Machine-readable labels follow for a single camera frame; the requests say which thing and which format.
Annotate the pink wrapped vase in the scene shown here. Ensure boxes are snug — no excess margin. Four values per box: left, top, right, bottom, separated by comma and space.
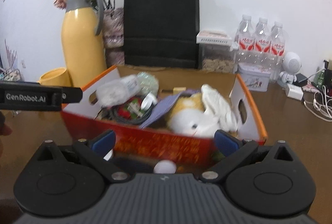
102, 7, 125, 67

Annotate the white round ball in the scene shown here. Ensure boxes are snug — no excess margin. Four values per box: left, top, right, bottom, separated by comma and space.
153, 160, 177, 175

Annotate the wire basket with packets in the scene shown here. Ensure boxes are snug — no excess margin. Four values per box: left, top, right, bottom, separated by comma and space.
0, 67, 25, 82

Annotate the clear plastic bag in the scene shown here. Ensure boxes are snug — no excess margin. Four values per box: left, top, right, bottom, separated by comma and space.
95, 75, 140, 108

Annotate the purple floral picture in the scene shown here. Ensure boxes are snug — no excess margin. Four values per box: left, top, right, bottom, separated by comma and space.
4, 39, 20, 74

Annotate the white charger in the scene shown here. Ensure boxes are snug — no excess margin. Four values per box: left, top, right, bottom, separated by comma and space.
285, 83, 304, 100

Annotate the clear container of seeds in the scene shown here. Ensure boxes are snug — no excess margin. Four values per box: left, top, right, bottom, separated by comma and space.
198, 41, 239, 72

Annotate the white flat box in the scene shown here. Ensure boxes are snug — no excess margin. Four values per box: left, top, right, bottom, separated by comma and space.
196, 29, 232, 45

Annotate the yellow cup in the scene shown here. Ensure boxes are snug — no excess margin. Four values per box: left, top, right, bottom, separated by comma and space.
36, 66, 73, 87

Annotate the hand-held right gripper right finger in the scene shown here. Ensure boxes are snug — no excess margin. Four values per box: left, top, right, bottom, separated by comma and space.
198, 129, 295, 184

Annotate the yellow thermos jug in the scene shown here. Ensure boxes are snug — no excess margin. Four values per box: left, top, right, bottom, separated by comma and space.
61, 0, 107, 88

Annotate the green clear wrapped ball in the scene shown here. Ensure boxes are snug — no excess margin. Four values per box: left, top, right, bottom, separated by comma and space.
136, 72, 159, 96

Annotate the white robot speaker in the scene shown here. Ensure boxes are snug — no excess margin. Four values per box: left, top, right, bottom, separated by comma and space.
277, 52, 302, 84

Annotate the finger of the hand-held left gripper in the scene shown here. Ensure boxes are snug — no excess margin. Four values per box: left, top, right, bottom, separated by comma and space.
62, 86, 83, 105

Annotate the yellow white plush toy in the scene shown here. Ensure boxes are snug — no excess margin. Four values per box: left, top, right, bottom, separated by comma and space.
166, 84, 239, 136

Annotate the red strawberry toy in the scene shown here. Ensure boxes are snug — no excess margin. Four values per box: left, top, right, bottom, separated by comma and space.
115, 97, 143, 121

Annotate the black paper bag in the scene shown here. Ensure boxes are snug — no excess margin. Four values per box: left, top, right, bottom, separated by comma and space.
123, 0, 201, 69

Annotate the white round cap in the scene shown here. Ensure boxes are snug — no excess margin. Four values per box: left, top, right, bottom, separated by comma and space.
141, 93, 158, 112

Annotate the orange cardboard box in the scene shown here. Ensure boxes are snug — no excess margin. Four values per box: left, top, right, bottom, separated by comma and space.
60, 65, 268, 169

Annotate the person's left hand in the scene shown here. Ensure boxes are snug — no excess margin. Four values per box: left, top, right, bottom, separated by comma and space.
0, 112, 13, 136

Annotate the green bottle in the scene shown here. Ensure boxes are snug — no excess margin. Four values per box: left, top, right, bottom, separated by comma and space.
312, 68, 326, 87

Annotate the black USB cable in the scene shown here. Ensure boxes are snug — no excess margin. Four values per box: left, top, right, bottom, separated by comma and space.
99, 107, 156, 126

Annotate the purple cloth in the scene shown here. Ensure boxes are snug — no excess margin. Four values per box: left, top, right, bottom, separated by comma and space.
139, 88, 203, 128

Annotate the floral tin box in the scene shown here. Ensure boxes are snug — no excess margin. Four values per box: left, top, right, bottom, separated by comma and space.
237, 62, 270, 92

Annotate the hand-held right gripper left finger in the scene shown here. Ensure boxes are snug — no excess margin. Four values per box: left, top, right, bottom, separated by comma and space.
36, 129, 130, 183

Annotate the white earphone cable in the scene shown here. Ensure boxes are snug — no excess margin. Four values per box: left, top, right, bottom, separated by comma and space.
303, 85, 332, 119

